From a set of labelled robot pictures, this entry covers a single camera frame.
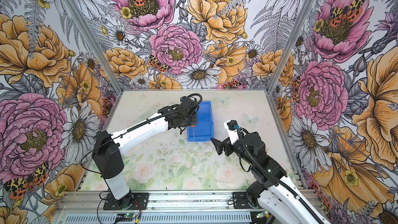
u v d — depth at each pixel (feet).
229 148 2.01
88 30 2.93
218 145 1.99
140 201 2.41
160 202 2.49
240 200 2.43
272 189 1.60
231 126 1.89
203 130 3.34
